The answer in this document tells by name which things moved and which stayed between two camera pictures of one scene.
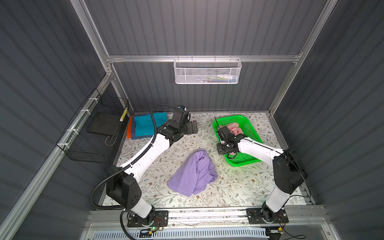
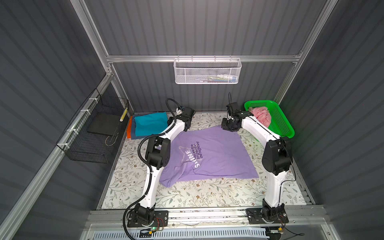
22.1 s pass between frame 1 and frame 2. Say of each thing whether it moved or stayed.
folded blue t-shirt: stayed
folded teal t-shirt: stayed
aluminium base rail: stayed
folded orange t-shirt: stayed
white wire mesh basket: stayed
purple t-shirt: moved
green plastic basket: moved
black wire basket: stayed
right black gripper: moved
